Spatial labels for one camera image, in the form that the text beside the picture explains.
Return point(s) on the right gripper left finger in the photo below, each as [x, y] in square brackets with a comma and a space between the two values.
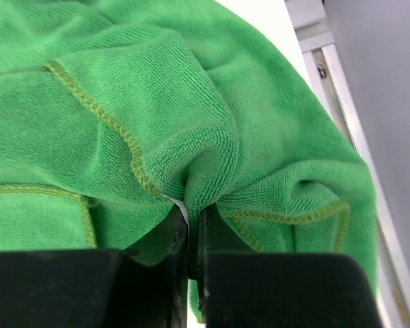
[144, 285]

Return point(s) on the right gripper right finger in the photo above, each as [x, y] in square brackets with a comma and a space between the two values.
[241, 287]

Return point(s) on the aluminium extrusion rail frame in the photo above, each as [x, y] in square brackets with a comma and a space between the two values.
[328, 81]

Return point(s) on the green microfiber towel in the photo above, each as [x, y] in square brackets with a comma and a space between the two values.
[112, 112]

